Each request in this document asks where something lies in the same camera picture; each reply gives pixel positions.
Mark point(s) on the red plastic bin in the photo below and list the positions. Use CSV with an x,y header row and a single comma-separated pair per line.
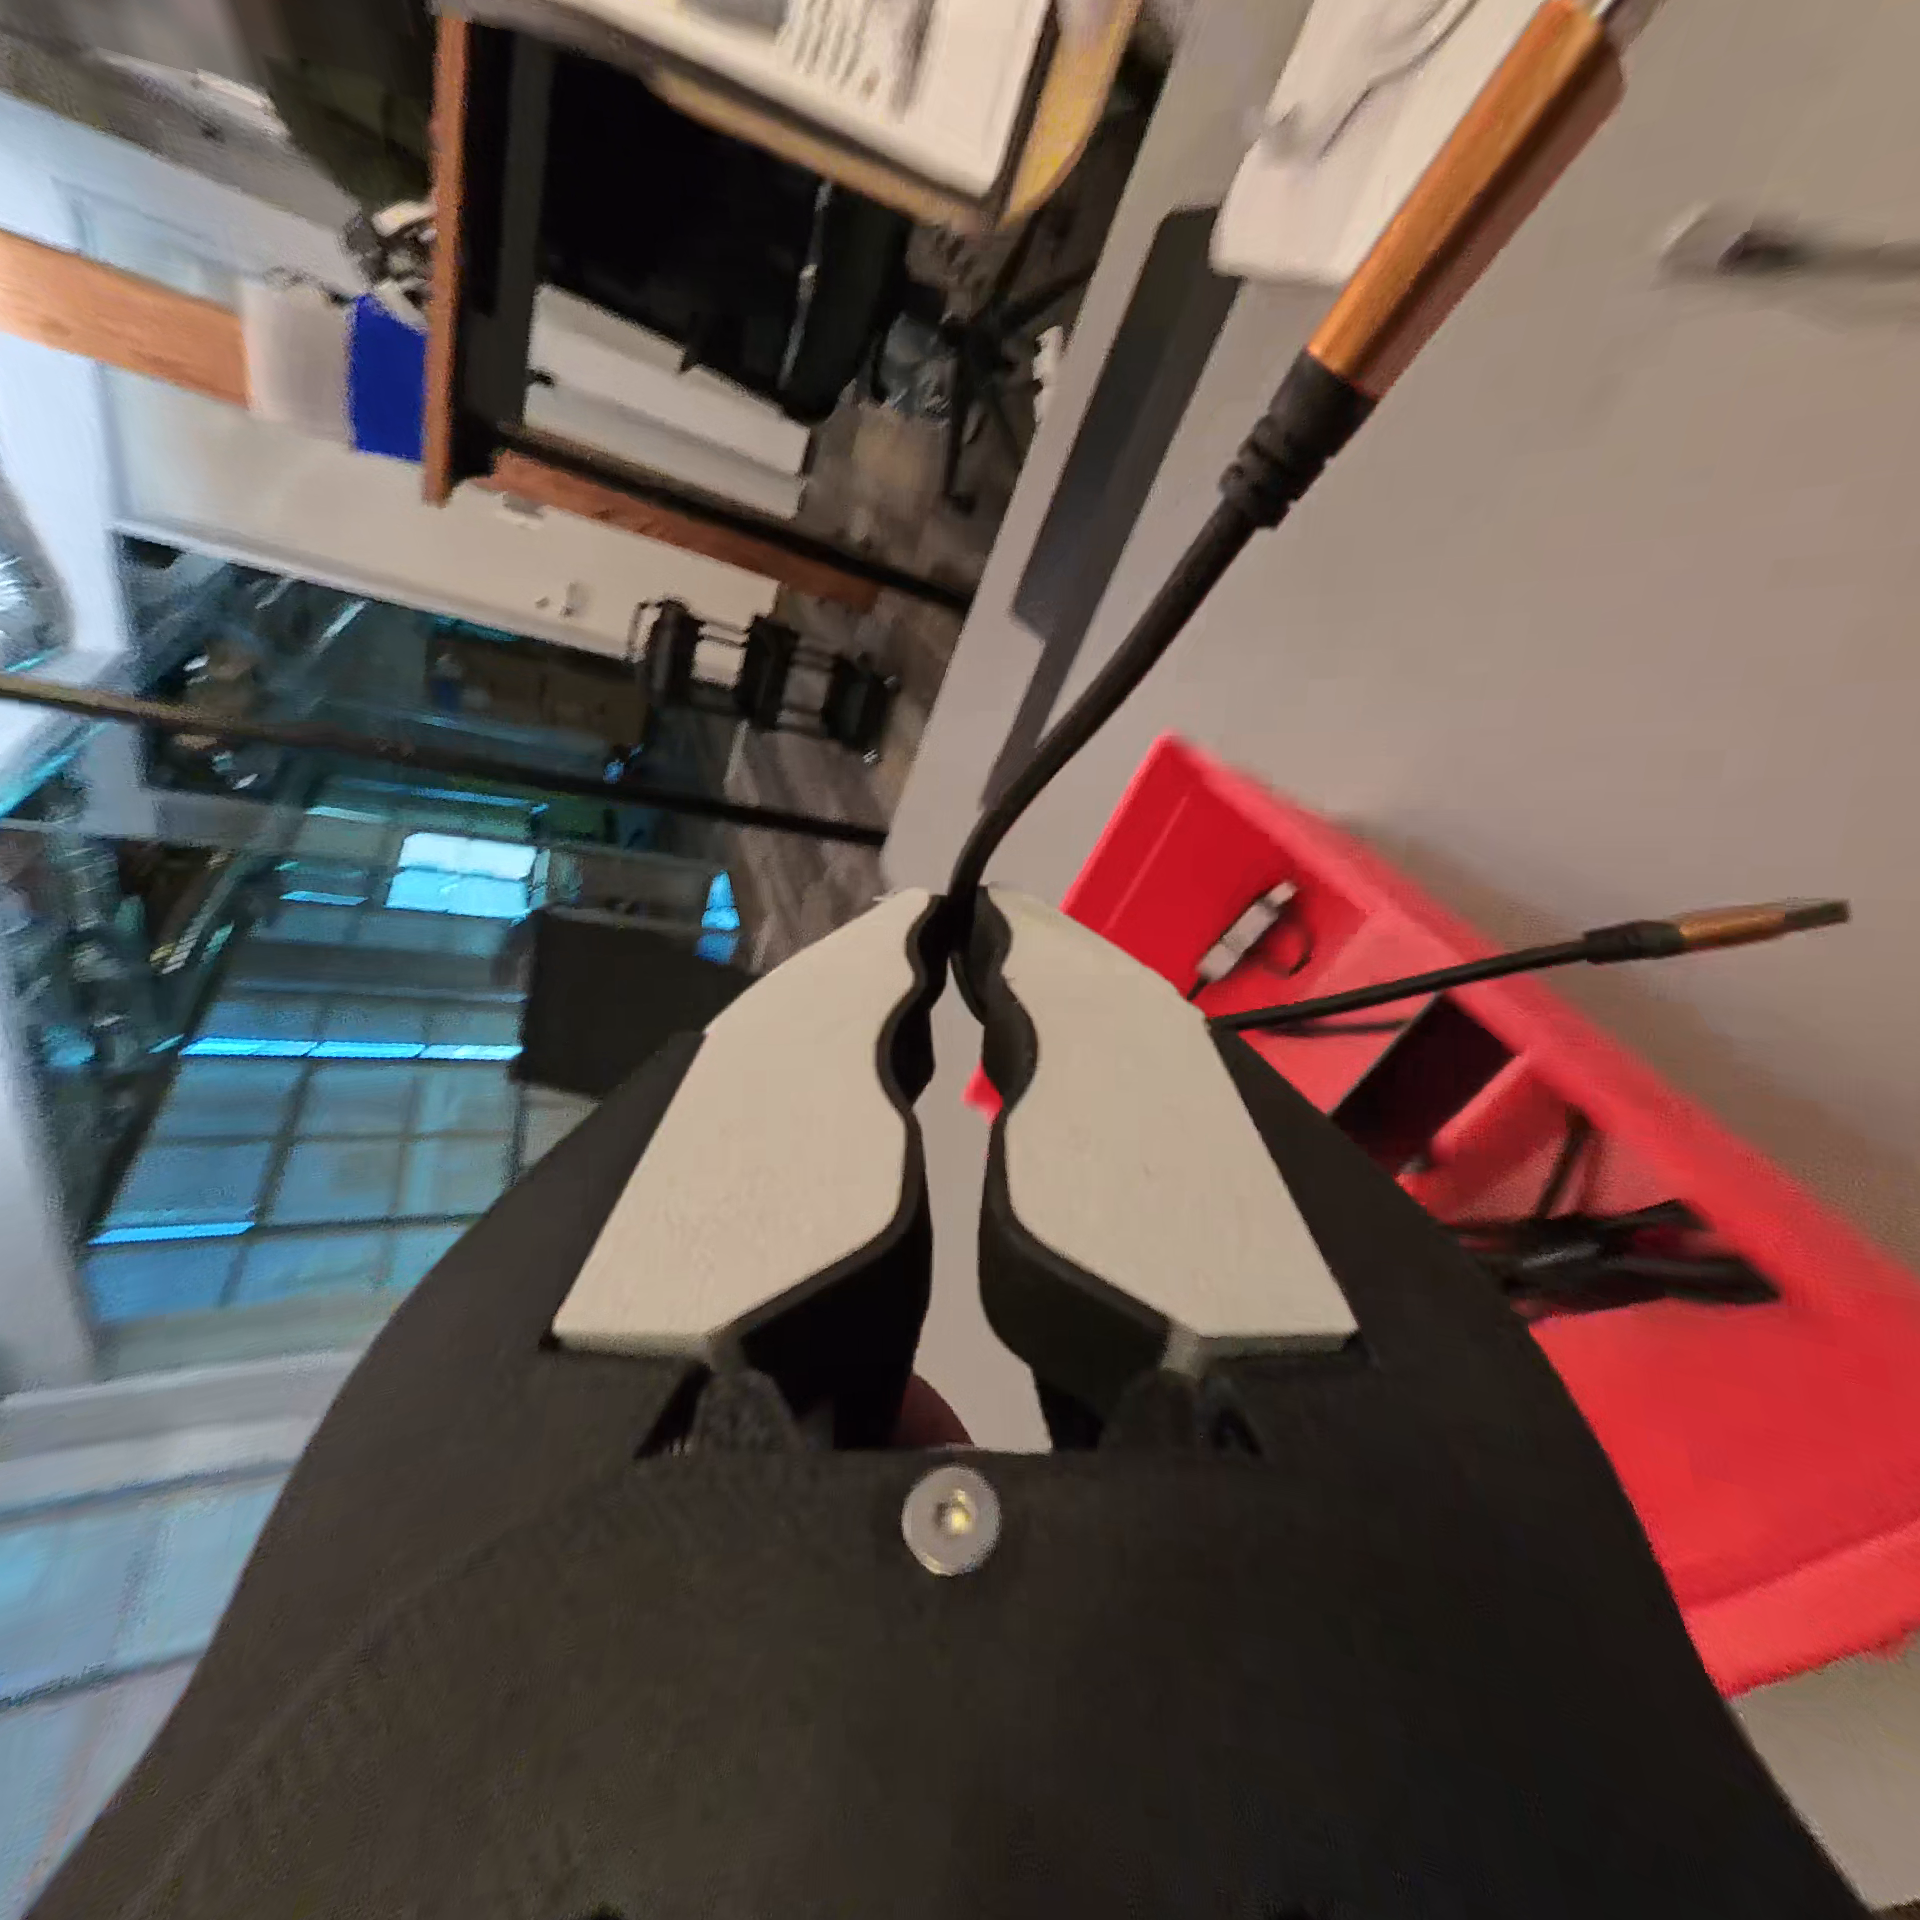
x,y
1724,1424

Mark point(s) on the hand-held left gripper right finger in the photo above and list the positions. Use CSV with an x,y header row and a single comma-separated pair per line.
x,y
1171,1184

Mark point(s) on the black office chair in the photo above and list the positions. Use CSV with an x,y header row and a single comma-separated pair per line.
x,y
848,299

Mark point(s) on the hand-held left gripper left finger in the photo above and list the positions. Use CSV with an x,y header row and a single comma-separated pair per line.
x,y
750,1184

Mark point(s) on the black utility cart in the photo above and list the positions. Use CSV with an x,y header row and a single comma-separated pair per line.
x,y
763,675

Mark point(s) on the black high-back chair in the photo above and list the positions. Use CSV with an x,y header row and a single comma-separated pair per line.
x,y
629,1004

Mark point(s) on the black frame desk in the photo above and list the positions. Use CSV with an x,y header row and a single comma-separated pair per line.
x,y
480,299

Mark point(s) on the black bin divider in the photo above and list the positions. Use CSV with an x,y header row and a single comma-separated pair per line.
x,y
1425,1080

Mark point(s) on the blue box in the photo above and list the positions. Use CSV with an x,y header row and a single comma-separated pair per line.
x,y
386,374

